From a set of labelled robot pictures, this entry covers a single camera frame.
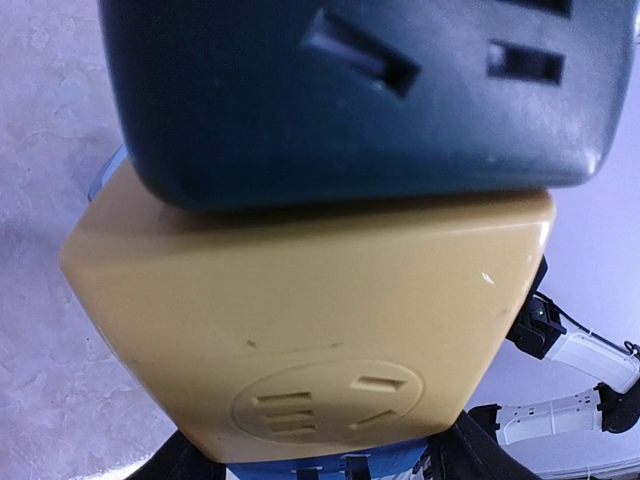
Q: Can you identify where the blue cube socket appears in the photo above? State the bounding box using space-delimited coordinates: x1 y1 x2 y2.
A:
227 438 428 479

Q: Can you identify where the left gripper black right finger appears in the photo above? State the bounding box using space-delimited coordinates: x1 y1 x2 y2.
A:
429 412 540 480

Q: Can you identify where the yellow cube socket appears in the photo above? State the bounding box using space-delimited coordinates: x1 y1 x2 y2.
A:
60 164 555 465

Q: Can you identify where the light blue power strip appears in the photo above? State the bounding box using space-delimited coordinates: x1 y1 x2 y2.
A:
87 144 128 202

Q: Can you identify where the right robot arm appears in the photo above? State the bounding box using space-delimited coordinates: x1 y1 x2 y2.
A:
469 260 639 446

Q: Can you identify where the dark green cube socket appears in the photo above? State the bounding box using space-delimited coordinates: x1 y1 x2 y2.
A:
98 1 639 210

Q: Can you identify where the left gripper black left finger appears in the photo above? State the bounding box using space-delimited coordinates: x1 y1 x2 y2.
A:
126 430 225 480

